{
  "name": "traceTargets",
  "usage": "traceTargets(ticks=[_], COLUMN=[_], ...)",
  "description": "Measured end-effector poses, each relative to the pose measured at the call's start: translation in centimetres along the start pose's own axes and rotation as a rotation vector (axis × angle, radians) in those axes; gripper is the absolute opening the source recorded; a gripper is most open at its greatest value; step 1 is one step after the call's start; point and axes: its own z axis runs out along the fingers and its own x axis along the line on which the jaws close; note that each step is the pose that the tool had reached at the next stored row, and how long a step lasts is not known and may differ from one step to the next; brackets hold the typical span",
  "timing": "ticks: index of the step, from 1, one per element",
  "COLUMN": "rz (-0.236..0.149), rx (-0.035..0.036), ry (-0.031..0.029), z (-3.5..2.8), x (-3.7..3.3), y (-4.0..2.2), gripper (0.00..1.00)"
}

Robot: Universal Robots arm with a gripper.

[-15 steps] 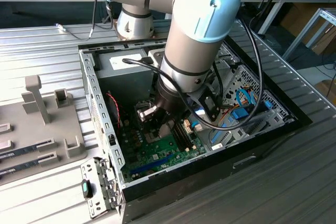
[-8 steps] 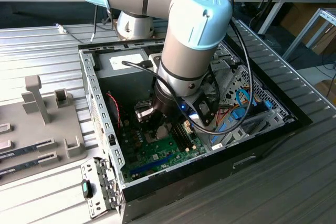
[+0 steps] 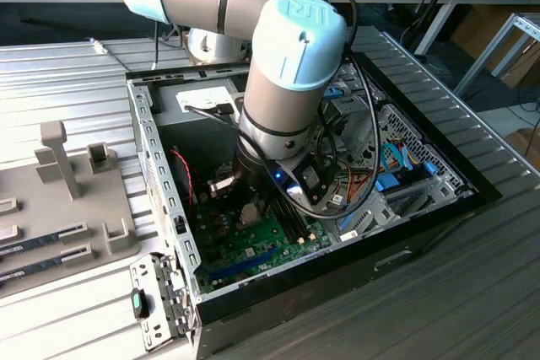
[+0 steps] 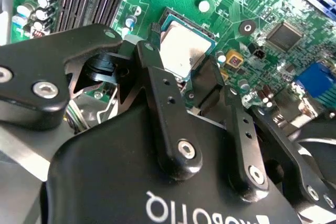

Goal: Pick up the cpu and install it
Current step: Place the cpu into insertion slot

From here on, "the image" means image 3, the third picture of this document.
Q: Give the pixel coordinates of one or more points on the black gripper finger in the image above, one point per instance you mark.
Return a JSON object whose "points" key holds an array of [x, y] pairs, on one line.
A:
{"points": [[221, 187]]}

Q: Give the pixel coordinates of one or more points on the CPU with silver top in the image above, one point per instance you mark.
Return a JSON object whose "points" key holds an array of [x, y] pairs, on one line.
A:
{"points": [[249, 214]]}

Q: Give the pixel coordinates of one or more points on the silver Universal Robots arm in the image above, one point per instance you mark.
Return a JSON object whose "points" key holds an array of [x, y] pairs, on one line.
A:
{"points": [[291, 60]]}

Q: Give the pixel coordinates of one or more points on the grey power supply unit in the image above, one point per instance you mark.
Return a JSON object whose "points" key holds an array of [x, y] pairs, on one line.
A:
{"points": [[190, 141]]}

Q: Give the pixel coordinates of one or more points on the black RAM slot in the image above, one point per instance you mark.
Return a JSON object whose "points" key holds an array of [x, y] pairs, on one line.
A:
{"points": [[300, 225], [291, 229]]}

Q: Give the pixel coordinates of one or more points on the green motherboard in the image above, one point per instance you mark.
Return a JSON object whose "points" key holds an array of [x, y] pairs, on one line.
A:
{"points": [[278, 246]]}

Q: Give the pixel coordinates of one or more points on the blue expansion slot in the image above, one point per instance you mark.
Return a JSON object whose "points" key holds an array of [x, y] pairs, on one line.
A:
{"points": [[244, 265]]}

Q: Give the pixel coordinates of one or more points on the blue plastic card latch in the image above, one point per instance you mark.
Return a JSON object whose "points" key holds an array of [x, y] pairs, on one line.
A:
{"points": [[352, 218]]}

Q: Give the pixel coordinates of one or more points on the white paper label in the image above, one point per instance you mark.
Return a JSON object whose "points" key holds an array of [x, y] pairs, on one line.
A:
{"points": [[349, 237]]}

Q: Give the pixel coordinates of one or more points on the grey metal drive cage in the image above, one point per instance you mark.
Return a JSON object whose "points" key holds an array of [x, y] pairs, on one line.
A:
{"points": [[356, 124]]}

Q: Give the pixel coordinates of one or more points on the large blue disk carrier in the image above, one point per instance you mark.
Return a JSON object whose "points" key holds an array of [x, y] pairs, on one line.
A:
{"points": [[333, 93]]}

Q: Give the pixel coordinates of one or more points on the black open PC case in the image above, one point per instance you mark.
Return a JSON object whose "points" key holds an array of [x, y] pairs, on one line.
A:
{"points": [[295, 292]]}

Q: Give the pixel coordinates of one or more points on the grey metal disk bay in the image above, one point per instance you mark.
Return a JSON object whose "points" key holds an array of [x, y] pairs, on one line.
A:
{"points": [[381, 218]]}

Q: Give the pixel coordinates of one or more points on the black latch teal button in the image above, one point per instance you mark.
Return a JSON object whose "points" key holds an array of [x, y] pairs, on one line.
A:
{"points": [[139, 303]]}

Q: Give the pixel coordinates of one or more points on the grey parts rack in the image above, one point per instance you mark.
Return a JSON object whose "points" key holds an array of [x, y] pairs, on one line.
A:
{"points": [[63, 208]]}

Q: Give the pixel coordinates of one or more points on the small blue clip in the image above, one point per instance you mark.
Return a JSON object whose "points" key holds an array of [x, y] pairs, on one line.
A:
{"points": [[431, 168]]}

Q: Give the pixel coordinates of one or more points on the dark RAM stick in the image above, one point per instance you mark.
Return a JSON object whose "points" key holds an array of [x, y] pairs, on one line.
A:
{"points": [[34, 268], [34, 243]]}

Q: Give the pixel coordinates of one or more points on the brown cardboard carton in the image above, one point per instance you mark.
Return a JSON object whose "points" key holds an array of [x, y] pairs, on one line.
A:
{"points": [[525, 145]]}

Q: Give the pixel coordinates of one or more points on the brown cardboard sheet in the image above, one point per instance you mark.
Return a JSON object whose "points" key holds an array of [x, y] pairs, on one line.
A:
{"points": [[523, 65]]}

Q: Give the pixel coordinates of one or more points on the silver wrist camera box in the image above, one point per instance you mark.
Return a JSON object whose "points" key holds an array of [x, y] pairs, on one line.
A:
{"points": [[295, 191]]}

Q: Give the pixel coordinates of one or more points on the black camera bracket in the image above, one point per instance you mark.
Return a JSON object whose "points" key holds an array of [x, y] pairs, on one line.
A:
{"points": [[327, 176]]}

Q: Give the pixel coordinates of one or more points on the silver rear slot bracket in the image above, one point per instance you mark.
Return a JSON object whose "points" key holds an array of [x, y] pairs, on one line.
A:
{"points": [[143, 271]]}

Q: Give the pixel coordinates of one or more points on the aluminium profile frame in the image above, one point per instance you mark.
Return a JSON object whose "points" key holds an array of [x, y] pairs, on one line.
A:
{"points": [[485, 56]]}

